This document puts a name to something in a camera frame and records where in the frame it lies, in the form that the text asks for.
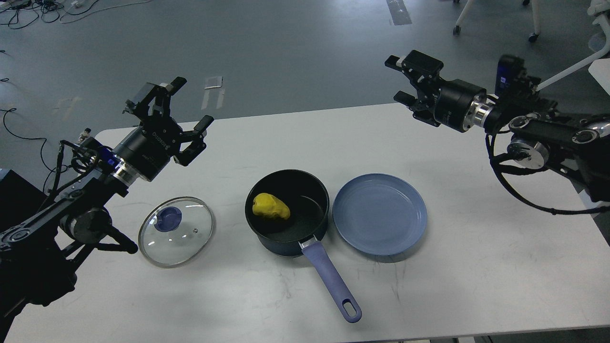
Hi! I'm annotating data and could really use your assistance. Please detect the white chair legs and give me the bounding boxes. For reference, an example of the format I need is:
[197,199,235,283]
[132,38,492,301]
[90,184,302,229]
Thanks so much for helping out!
[452,0,541,42]

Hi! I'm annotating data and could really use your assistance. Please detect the black cable on floor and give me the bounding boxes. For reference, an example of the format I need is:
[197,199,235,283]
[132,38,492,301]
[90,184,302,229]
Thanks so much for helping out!
[0,108,69,194]

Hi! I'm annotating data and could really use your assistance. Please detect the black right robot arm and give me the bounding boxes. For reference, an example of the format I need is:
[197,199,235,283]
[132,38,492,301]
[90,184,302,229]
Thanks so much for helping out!
[384,50,610,215]

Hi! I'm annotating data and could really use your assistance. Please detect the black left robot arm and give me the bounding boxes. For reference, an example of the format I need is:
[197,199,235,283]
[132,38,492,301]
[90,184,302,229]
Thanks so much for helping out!
[1,77,214,339]

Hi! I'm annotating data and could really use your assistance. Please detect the white chair base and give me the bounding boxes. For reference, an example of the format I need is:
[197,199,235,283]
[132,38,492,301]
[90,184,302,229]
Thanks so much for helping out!
[536,0,610,98]

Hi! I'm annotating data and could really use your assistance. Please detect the blue plate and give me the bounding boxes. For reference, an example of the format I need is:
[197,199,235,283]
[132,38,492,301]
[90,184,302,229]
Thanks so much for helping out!
[333,173,427,256]

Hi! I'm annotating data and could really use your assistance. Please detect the dark blue saucepan purple handle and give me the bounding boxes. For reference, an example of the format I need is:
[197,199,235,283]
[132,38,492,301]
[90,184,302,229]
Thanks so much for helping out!
[244,169,362,323]

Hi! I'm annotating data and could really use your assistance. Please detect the glass lid with purple knob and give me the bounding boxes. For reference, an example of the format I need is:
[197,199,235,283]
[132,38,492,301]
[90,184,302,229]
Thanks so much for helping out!
[138,197,215,268]

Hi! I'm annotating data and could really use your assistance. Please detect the yellow potato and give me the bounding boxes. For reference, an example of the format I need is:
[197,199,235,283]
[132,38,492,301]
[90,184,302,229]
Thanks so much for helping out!
[251,192,291,220]

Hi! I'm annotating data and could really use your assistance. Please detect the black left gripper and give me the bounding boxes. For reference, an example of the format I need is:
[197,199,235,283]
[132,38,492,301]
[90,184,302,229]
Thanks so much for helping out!
[112,77,215,182]

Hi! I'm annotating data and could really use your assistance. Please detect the tangled cables on floor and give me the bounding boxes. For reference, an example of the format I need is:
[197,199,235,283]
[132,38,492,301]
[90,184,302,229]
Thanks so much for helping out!
[0,0,155,31]

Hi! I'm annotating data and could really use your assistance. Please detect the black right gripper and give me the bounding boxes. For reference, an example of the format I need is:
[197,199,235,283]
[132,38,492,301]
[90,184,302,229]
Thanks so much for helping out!
[384,50,488,132]

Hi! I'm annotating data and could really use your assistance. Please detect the black box at left edge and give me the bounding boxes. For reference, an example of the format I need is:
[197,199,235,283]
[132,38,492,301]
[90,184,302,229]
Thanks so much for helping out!
[0,169,48,232]

